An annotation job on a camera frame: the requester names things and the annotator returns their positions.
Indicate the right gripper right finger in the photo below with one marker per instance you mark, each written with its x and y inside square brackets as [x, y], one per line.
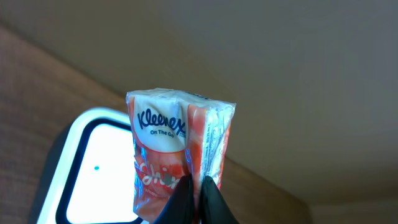
[212, 207]

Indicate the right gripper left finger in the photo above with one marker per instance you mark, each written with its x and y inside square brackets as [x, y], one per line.
[180, 207]

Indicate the white barcode scanner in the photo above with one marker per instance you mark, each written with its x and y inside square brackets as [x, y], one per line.
[89, 172]

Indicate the red white tissue pack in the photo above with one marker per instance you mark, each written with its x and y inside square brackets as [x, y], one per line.
[175, 134]

